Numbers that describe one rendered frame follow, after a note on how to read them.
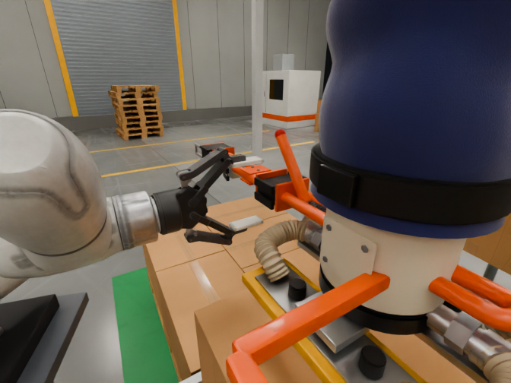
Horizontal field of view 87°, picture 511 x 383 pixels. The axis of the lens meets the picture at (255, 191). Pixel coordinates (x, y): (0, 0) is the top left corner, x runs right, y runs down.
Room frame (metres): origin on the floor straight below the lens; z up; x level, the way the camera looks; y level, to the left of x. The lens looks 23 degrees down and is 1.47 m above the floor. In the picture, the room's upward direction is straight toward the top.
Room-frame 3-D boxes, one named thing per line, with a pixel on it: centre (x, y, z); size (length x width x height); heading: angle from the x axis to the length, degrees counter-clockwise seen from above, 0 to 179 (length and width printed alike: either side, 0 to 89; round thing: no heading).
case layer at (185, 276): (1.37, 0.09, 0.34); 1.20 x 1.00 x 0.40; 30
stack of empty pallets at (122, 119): (7.69, 3.29, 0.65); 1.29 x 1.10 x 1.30; 33
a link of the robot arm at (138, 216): (0.40, 0.20, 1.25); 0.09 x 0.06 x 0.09; 31
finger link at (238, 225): (0.50, 0.02, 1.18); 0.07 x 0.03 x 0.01; 121
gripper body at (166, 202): (0.44, 0.13, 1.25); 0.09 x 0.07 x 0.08; 121
